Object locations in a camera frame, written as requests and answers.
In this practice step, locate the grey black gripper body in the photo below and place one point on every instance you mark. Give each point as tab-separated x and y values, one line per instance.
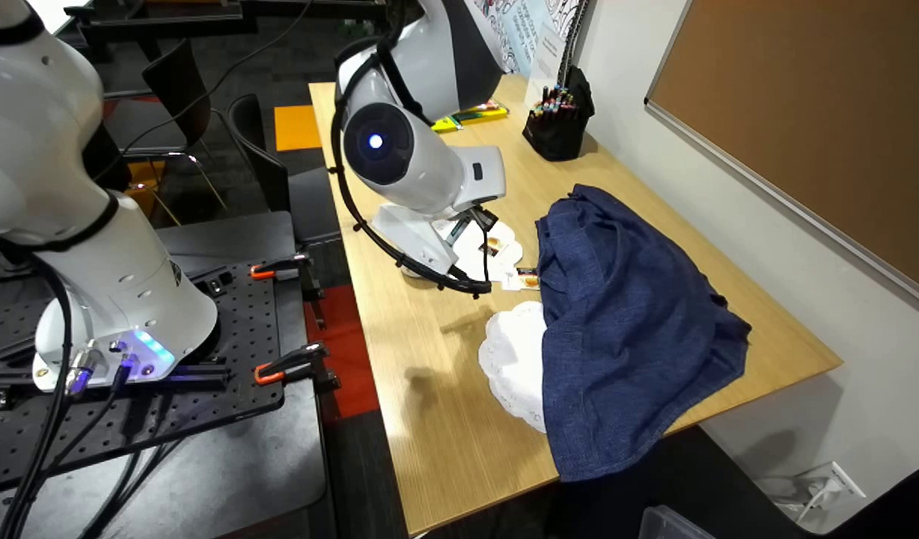
418	240

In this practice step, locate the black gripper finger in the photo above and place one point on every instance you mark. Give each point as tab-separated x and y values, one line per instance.
490	258
466	235

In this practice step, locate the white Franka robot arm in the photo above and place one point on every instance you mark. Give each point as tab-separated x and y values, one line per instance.
87	271

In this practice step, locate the white lace paper doily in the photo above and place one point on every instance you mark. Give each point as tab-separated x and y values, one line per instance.
505	256
512	364

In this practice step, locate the black fabric pen pouch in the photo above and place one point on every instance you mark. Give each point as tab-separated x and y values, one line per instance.
562	124

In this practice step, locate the dark blue cloth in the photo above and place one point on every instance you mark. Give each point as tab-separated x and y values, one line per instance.
626	319

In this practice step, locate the yellow box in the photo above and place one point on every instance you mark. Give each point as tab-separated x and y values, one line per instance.
297	127

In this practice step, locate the black office chair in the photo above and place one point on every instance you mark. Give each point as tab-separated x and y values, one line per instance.
264	150

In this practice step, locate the printed white poster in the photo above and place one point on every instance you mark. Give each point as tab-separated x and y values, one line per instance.
533	34

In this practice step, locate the brown cork board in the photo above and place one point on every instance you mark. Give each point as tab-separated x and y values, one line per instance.
818	121

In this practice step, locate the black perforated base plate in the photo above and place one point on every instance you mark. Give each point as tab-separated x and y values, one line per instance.
178	400

